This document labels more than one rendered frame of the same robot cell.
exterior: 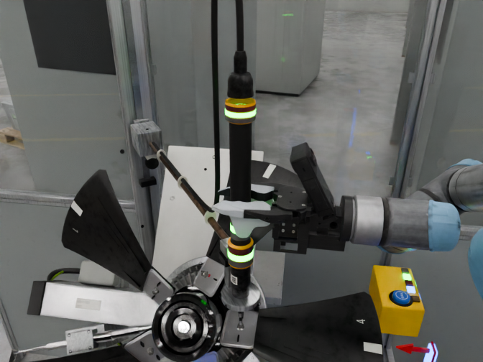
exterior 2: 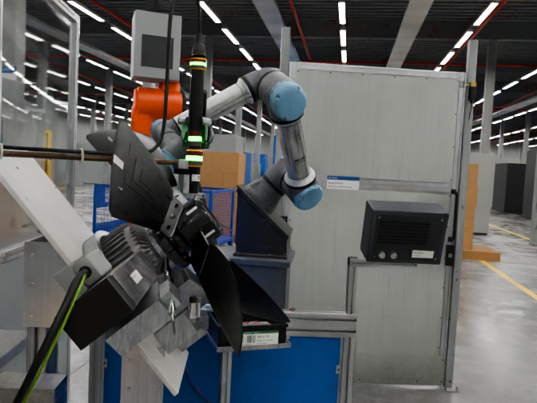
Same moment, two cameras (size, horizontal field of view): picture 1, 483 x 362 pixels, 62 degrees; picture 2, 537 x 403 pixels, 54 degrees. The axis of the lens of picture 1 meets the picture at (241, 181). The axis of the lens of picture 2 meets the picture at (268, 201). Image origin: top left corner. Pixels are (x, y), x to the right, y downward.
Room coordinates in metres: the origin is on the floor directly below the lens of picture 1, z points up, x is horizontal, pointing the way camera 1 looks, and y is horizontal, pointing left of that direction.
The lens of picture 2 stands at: (0.65, 1.42, 1.35)
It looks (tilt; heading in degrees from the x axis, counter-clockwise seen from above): 4 degrees down; 258
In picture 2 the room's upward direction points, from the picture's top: 3 degrees clockwise
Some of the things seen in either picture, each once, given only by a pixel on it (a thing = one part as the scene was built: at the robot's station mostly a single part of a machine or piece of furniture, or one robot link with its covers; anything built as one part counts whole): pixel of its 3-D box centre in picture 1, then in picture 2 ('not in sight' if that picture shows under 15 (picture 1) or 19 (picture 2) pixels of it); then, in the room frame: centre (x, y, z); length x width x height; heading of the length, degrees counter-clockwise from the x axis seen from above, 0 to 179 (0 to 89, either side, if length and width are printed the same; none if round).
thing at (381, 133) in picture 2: not in sight; (369, 213); (-0.65, -1.64, 1.10); 1.21 x 0.06 x 2.20; 171
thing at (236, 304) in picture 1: (238, 273); (189, 179); (0.56, 0.01, 1.31); 0.09 x 0.07 x 0.10; 26
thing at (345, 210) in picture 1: (309, 219); (197, 133); (0.54, -0.11, 1.44); 0.12 x 0.08 x 0.09; 81
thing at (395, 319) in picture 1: (394, 300); not in sight; (0.79, -0.40, 1.02); 0.16 x 0.10 x 0.11; 171
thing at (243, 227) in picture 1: (241, 221); (205, 129); (0.53, 0.00, 1.44); 0.09 x 0.03 x 0.06; 92
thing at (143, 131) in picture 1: (146, 137); not in sight; (1.12, 0.28, 1.35); 0.10 x 0.07 x 0.09; 26
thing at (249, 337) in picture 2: not in sight; (246, 328); (0.36, -0.16, 0.85); 0.22 x 0.17 x 0.07; 5
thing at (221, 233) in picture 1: (182, 183); (78, 157); (0.83, 0.14, 1.35); 0.54 x 0.01 x 0.01; 26
